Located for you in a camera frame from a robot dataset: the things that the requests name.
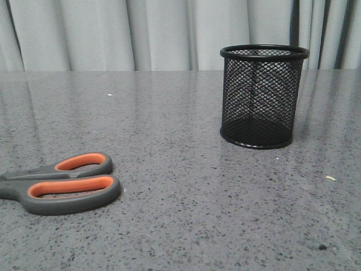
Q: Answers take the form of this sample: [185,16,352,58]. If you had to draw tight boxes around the grey orange handled scissors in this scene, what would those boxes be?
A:
[1,152,121,215]

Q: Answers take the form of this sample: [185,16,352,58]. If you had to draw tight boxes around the black mesh pen holder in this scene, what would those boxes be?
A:
[220,45,309,150]

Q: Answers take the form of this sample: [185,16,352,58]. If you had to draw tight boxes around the grey pleated curtain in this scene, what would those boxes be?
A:
[1,1,360,72]

